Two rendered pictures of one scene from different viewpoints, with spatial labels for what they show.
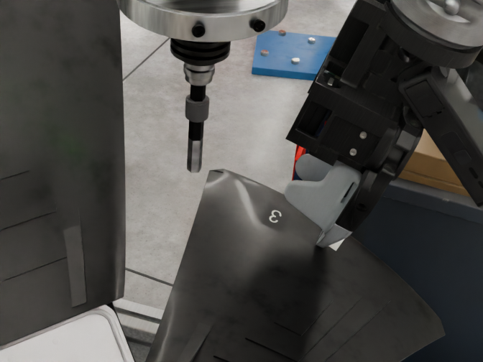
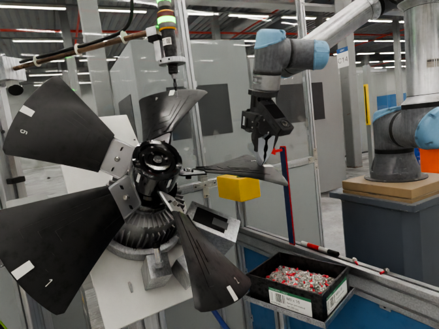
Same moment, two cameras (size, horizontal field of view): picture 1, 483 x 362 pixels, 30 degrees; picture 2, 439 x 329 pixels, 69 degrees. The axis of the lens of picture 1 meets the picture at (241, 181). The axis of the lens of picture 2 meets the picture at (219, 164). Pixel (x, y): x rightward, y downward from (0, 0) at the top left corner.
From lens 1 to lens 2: 0.74 m
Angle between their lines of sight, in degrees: 50
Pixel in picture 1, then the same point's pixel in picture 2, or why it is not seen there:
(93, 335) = (165, 137)
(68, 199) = (172, 118)
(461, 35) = (259, 87)
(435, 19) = (254, 85)
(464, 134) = (269, 114)
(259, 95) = not seen: hidden behind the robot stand
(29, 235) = (164, 123)
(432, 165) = (355, 186)
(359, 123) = (249, 117)
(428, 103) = (261, 108)
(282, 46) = not seen: outside the picture
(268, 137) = not seen: hidden behind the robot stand
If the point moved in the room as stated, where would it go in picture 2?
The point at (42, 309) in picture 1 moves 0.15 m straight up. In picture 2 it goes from (159, 133) to (151, 77)
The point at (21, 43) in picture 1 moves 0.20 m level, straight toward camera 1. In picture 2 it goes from (179, 100) to (134, 99)
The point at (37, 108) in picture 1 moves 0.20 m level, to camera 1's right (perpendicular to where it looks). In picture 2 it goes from (176, 108) to (225, 97)
